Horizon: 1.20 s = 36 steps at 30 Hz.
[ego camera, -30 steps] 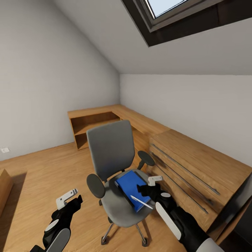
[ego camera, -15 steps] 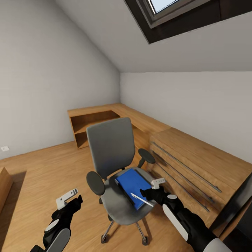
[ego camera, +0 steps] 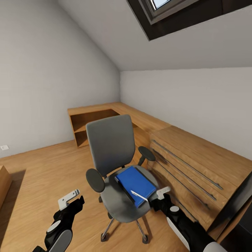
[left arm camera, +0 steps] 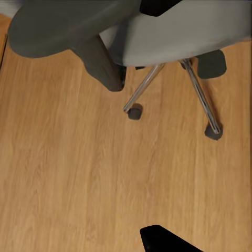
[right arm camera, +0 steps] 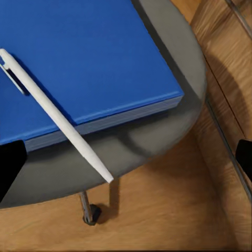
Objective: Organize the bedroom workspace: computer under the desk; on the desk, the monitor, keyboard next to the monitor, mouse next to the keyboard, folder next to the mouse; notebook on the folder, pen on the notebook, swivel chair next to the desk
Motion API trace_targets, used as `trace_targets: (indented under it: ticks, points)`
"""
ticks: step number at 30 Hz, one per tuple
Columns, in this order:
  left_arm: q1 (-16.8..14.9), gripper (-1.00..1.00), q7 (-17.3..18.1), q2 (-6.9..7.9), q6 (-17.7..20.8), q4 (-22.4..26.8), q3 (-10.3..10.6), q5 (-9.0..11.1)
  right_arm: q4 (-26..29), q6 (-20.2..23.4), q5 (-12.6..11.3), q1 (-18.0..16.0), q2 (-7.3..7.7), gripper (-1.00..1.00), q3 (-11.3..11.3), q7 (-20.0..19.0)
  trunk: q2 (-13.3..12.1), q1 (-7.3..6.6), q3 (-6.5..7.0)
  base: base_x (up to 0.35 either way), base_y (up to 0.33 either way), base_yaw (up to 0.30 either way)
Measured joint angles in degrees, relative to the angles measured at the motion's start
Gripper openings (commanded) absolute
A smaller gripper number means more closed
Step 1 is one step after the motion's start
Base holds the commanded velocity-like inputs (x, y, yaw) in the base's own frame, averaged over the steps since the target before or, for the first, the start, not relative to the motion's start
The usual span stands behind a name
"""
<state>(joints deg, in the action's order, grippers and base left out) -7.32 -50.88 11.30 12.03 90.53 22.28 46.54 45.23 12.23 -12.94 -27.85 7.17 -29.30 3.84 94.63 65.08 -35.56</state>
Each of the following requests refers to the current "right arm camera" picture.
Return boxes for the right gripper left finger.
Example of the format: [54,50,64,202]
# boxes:
[0,139,27,202]

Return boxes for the pen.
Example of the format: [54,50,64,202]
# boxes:
[0,49,114,183]

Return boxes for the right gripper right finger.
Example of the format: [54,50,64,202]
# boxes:
[235,139,252,182]

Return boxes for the swivel chair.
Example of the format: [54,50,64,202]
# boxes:
[0,0,207,226]

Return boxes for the folder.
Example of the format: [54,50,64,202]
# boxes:
[0,0,184,152]

